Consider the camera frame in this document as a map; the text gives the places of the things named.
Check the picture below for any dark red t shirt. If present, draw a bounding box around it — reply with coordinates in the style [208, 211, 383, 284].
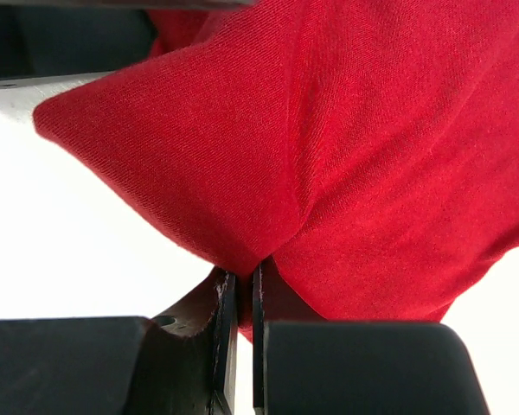
[33, 1, 519, 335]

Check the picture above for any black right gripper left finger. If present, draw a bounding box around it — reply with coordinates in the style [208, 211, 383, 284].
[0, 269, 237, 414]

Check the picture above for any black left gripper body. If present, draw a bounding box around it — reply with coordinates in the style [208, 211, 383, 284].
[0, 1, 250, 88]

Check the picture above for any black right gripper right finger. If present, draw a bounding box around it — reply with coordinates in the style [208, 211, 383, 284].
[253, 263, 490, 414]

